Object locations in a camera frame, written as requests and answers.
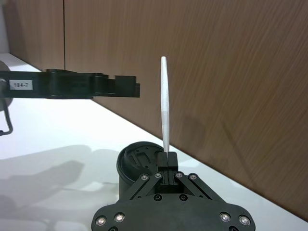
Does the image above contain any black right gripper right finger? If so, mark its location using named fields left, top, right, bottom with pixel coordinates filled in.
left=167, top=152, right=214, bottom=201

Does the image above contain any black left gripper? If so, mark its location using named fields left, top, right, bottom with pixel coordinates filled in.
left=0, top=68, right=141, bottom=100

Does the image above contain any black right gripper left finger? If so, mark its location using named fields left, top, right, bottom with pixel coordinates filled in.
left=129, top=152, right=168, bottom=201

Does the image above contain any white plastic stick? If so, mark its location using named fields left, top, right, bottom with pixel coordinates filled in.
left=160, top=56, right=172, bottom=154

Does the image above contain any black cylindrical container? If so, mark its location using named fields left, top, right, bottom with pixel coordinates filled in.
left=116, top=141, right=167, bottom=202

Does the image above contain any brown wood panel wall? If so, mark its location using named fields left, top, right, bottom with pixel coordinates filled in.
left=1, top=0, right=308, bottom=221

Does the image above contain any thin dark cable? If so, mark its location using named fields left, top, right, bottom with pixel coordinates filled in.
left=0, top=100, right=13, bottom=137

